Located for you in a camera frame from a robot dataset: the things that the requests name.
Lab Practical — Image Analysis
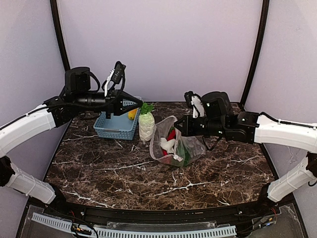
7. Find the orange carrot toy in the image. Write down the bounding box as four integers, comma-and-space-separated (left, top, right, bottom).
161, 154, 178, 166

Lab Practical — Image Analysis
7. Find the red chili pepper toy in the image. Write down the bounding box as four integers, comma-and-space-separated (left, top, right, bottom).
166, 127, 176, 141

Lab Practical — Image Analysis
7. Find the white garlic toy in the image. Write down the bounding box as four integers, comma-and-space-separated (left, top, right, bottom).
160, 137, 176, 154

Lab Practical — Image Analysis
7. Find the black right corner post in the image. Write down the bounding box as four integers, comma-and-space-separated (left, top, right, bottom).
240, 0, 270, 107

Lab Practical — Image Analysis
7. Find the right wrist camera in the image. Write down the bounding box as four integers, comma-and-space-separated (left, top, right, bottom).
184, 91, 205, 118

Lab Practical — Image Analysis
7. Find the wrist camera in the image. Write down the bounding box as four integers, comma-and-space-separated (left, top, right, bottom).
102, 61, 126, 97
184, 91, 205, 118

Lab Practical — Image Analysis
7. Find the white napa cabbage toy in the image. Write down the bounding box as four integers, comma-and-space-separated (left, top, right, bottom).
139, 112, 155, 142

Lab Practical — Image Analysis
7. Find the green bok choy toy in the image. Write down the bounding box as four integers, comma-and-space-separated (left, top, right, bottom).
176, 142, 196, 167

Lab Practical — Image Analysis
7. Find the light blue plastic basket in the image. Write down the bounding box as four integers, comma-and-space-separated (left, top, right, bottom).
93, 108, 140, 140

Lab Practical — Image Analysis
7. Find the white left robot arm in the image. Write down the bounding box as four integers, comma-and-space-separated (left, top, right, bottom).
0, 61, 143, 205

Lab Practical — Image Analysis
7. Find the black front table rail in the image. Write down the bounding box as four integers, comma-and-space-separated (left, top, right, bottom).
37, 201, 278, 226

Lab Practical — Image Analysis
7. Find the black left corner post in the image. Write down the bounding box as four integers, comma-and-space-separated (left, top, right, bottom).
50, 0, 70, 71

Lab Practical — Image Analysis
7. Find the green leafy vegetable toy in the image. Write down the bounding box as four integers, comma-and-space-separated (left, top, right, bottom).
140, 102, 154, 115

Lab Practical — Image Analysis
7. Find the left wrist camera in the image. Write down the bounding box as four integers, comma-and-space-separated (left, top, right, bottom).
102, 61, 126, 97

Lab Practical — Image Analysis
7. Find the black corner post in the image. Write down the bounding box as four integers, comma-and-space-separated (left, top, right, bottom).
240, 0, 270, 107
50, 0, 70, 71

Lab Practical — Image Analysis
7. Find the white slotted cable duct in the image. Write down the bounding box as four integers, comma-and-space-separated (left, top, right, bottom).
31, 212, 237, 238

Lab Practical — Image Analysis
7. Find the clear zip top bag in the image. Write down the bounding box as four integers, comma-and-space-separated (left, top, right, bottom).
150, 116, 206, 167

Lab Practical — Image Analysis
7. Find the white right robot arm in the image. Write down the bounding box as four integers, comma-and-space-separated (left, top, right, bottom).
174, 91, 317, 204

